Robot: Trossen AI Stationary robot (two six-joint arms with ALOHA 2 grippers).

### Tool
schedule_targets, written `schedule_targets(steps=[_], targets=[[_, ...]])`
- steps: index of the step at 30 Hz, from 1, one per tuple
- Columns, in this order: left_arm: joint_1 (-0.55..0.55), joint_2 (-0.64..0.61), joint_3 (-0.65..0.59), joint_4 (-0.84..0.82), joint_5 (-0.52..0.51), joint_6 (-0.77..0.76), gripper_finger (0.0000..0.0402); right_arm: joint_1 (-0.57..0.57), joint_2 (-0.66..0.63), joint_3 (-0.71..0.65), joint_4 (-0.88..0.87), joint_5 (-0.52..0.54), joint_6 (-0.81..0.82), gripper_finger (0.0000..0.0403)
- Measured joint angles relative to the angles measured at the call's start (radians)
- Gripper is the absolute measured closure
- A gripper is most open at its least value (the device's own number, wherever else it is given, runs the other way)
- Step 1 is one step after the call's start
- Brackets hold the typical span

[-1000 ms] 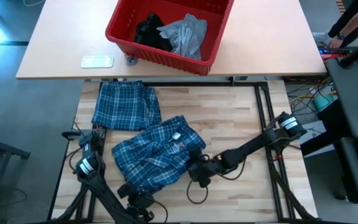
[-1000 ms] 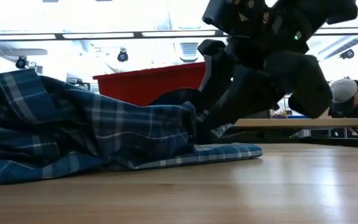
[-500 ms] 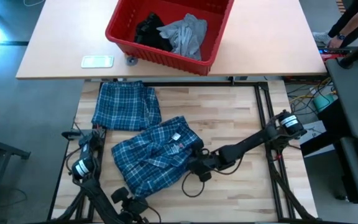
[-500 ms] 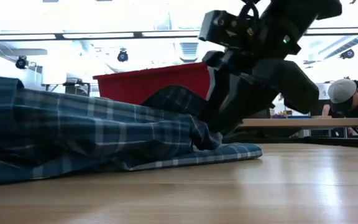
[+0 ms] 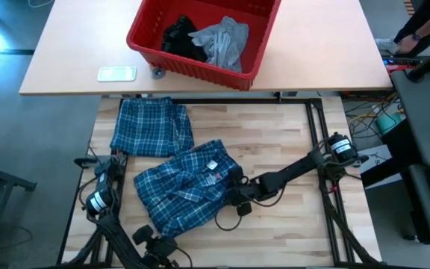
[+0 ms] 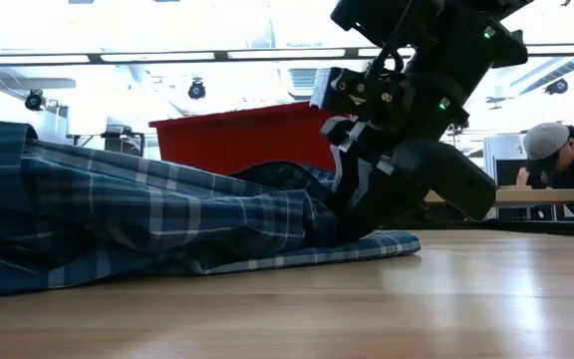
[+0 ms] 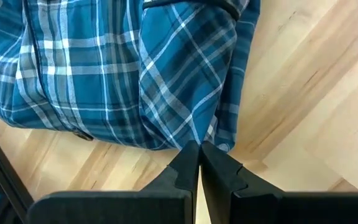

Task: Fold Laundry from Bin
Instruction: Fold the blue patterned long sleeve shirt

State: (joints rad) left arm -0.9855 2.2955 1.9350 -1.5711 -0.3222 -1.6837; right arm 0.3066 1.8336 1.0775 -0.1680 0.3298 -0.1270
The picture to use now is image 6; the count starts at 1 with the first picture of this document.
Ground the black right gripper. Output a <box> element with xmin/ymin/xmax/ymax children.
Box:
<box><xmin>309</xmin><ymin>9</ymin><xmax>531</xmax><ymax>241</ymax></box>

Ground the blue plaid button shirt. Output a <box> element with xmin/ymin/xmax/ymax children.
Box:
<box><xmin>0</xmin><ymin>119</ymin><xmax>423</xmax><ymax>299</ymax></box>

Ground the red plastic laundry bin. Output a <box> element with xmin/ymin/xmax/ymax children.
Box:
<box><xmin>148</xmin><ymin>102</ymin><xmax>349</xmax><ymax>177</ymax></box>

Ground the black partition panel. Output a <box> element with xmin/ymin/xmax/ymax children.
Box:
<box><xmin>495</xmin><ymin>159</ymin><xmax>530</xmax><ymax>188</ymax></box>

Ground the light wood side table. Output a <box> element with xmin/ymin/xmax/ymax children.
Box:
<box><xmin>424</xmin><ymin>187</ymin><xmax>574</xmax><ymax>209</ymax></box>

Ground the person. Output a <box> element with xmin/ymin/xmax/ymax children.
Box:
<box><xmin>515</xmin><ymin>122</ymin><xmax>574</xmax><ymax>190</ymax></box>

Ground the black round ceiling spotlight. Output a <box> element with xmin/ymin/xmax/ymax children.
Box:
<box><xmin>545</xmin><ymin>78</ymin><xmax>570</xmax><ymax>96</ymax></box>
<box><xmin>24</xmin><ymin>88</ymin><xmax>47</xmax><ymax>112</ymax></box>
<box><xmin>186</xmin><ymin>79</ymin><xmax>207</xmax><ymax>101</ymax></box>

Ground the black aluminium table frame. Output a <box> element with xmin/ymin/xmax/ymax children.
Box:
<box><xmin>411</xmin><ymin>204</ymin><xmax>574</xmax><ymax>239</ymax></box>

